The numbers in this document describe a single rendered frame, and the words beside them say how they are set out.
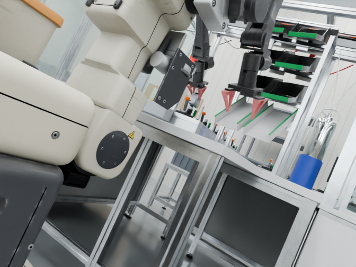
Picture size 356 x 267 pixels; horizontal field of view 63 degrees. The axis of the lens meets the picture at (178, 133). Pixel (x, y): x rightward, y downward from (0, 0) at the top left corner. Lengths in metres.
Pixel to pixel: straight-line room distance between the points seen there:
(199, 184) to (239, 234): 2.16
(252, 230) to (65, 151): 2.58
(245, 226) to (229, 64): 4.37
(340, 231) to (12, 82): 1.72
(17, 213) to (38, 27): 0.32
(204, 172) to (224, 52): 6.09
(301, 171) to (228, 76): 4.59
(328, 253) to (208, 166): 1.17
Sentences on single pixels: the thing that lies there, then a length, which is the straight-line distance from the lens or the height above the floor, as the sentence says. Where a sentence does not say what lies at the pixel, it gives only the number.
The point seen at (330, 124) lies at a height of 1.38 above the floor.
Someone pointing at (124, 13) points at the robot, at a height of 1.03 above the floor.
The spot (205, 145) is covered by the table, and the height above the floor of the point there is 0.84.
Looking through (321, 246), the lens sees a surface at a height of 0.65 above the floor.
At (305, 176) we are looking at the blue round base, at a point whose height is 0.99.
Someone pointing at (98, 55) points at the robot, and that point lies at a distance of 0.81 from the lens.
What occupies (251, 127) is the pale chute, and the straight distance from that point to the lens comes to 1.42.
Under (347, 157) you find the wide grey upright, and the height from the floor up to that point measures 1.27.
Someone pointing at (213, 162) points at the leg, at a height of 0.80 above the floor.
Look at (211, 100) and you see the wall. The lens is 6.41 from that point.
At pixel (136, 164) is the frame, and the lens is 1.37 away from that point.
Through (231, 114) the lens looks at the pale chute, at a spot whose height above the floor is 1.07.
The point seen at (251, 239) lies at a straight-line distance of 2.95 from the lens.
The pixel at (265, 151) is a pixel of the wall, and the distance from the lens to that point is 5.65.
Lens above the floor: 0.79
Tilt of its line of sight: 3 degrees up
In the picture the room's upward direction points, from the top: 25 degrees clockwise
